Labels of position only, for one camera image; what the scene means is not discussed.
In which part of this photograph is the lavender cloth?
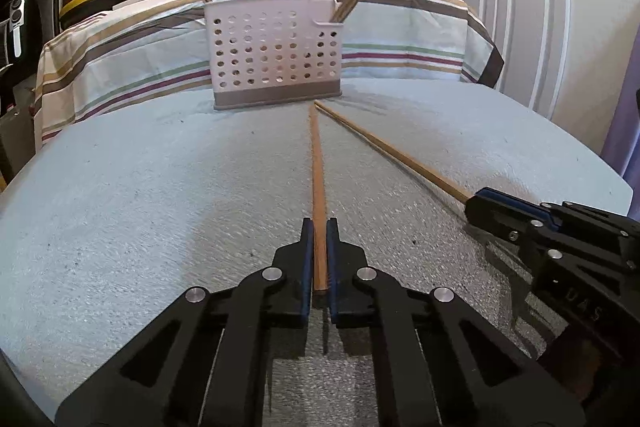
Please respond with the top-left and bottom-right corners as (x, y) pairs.
(600, 89), (640, 190)

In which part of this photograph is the wooden chopstick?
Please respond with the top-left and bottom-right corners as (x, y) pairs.
(314, 100), (474, 204)
(308, 104), (328, 293)

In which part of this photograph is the black container with yellow rim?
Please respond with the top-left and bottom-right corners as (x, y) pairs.
(60, 0), (139, 30)

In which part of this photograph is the pink perforated utensil holder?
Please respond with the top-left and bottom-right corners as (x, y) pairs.
(205, 0), (346, 110)

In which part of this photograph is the black air fryer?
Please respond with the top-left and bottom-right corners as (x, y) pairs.
(0, 0), (39, 74)

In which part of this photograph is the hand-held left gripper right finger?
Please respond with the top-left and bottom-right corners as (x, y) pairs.
(326, 217), (587, 427)

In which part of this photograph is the white cabinet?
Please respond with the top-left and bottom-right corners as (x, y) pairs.
(446, 0), (640, 158)

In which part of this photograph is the striped cloth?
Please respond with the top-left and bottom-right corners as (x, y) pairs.
(32, 0), (506, 148)

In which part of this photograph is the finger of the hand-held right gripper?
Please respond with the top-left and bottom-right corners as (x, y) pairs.
(474, 188), (566, 233)
(464, 198), (551, 268)

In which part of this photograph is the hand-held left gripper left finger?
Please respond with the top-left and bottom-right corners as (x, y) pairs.
(54, 217), (315, 427)

